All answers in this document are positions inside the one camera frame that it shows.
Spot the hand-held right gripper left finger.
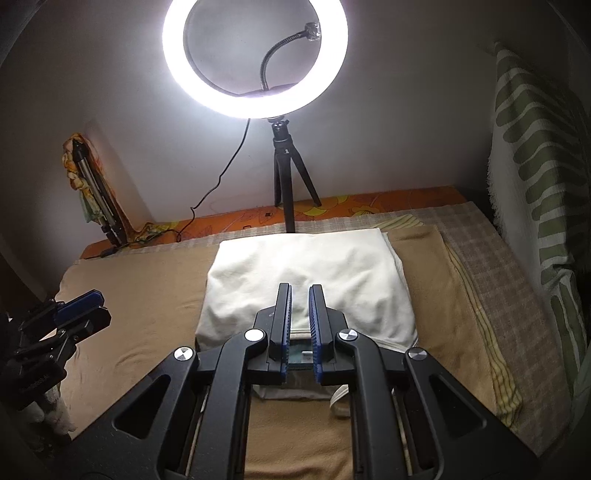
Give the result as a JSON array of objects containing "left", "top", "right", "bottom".
[{"left": 76, "top": 282, "right": 294, "bottom": 480}]

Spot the person's left forearm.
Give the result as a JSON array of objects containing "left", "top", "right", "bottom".
[{"left": 25, "top": 385, "right": 77, "bottom": 435}]

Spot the ring light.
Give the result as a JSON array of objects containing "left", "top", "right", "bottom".
[{"left": 163, "top": 0, "right": 349, "bottom": 121}]

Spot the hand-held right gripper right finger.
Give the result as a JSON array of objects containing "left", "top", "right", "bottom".
[{"left": 308, "top": 284, "right": 541, "bottom": 480}]

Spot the white tank top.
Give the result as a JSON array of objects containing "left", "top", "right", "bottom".
[{"left": 194, "top": 227, "right": 419, "bottom": 354}]

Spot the tan blanket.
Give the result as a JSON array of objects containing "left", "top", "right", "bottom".
[{"left": 55, "top": 224, "right": 504, "bottom": 480}]

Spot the folded silver tripod stand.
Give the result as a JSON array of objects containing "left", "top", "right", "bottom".
[{"left": 71, "top": 141, "right": 127, "bottom": 245}]

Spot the orange patterned bed sheet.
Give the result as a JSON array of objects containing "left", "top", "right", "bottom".
[{"left": 81, "top": 185, "right": 469, "bottom": 259}]

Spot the black power cable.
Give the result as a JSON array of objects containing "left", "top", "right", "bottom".
[{"left": 99, "top": 117, "right": 252, "bottom": 259}]

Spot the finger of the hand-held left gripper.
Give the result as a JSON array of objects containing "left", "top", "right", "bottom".
[
  {"left": 16, "top": 308, "right": 112, "bottom": 361},
  {"left": 18, "top": 290, "right": 103, "bottom": 333}
]

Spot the small black tripod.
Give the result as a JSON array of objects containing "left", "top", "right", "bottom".
[{"left": 268, "top": 117, "right": 322, "bottom": 234}]

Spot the beige checked blanket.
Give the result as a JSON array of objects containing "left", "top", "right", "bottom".
[{"left": 416, "top": 200, "right": 578, "bottom": 457}]

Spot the green white striped pillow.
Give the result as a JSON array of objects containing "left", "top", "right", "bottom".
[{"left": 487, "top": 41, "right": 591, "bottom": 398}]

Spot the orange green patterned scarf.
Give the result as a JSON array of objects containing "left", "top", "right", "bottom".
[{"left": 62, "top": 134, "right": 185, "bottom": 250}]

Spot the black gooseneck phone holder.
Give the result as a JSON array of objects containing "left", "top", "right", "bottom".
[{"left": 240, "top": 21, "right": 324, "bottom": 100}]

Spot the yellow striped sheet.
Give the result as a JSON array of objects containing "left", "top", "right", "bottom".
[{"left": 379, "top": 215, "right": 525, "bottom": 428}]

